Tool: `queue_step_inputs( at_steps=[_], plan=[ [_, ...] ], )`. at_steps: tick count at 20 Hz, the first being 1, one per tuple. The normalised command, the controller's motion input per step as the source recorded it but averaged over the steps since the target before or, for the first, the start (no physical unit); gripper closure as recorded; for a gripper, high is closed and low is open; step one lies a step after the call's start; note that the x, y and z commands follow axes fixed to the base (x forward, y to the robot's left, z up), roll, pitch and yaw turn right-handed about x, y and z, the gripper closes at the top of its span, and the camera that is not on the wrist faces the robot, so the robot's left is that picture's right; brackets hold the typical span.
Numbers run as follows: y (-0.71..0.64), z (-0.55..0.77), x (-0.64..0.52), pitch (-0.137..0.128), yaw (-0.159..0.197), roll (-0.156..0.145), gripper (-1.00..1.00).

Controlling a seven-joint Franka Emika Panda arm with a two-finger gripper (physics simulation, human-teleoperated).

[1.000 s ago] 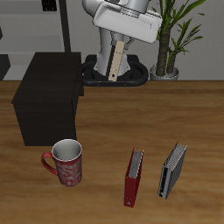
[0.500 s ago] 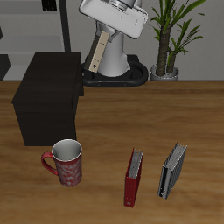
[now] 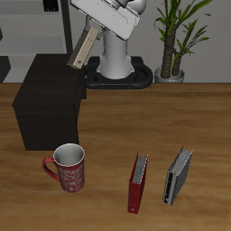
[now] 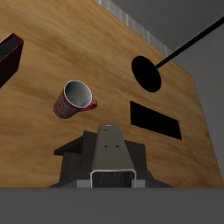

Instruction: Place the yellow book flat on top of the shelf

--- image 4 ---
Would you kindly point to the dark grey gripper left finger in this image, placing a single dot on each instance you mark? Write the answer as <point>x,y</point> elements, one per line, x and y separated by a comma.
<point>78,178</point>

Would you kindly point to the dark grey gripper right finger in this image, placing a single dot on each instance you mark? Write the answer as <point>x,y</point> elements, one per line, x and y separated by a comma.
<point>144,177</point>

